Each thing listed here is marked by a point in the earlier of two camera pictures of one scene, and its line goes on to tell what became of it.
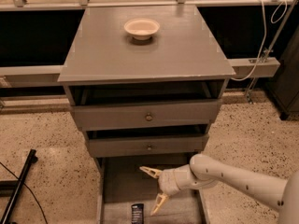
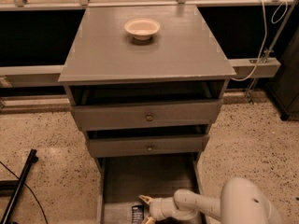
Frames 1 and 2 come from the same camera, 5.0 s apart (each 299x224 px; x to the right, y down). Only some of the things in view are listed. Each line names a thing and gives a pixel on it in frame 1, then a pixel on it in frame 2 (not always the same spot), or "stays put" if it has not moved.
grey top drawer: x=147 y=115 stays put
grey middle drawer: x=147 y=146 stays put
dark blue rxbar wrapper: x=137 y=214 stays put
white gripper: x=167 y=181 → x=155 y=208
